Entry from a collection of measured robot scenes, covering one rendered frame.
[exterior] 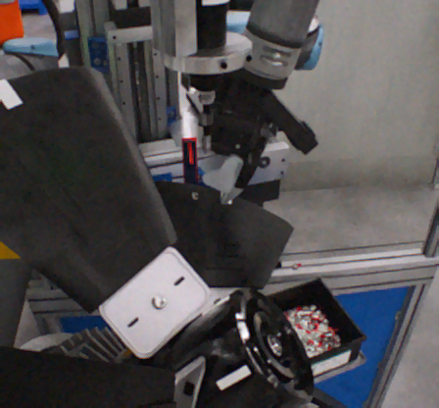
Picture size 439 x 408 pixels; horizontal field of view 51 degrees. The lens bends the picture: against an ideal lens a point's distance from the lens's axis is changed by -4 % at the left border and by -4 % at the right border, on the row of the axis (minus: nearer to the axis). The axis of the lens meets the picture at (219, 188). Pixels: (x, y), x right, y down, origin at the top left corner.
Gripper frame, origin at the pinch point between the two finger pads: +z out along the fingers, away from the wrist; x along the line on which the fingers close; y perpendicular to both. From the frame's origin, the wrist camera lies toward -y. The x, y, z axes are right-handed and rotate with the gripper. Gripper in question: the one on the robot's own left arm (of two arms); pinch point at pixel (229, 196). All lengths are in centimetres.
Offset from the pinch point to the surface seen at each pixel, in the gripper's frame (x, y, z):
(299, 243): -116, -83, 95
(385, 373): -12, -66, 56
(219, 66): 25.7, 13.2, -27.0
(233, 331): 33.0, 7.1, -8.5
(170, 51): 25.1, 16.6, -27.0
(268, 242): 9.5, -4.1, 0.1
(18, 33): -345, 105, 102
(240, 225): 6.3, -0.7, 0.2
